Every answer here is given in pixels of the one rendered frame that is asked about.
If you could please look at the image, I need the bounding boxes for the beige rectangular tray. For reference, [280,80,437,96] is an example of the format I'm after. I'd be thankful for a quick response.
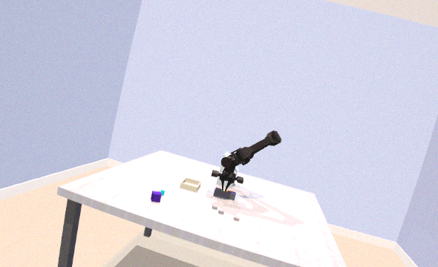
[180,178,201,193]

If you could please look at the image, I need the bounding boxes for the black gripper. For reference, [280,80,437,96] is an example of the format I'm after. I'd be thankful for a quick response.
[211,166,243,191]

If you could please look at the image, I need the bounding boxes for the purple cube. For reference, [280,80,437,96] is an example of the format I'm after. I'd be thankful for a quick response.
[151,191,162,202]

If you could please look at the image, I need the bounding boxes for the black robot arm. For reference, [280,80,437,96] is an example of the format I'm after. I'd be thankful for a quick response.
[221,131,282,182]

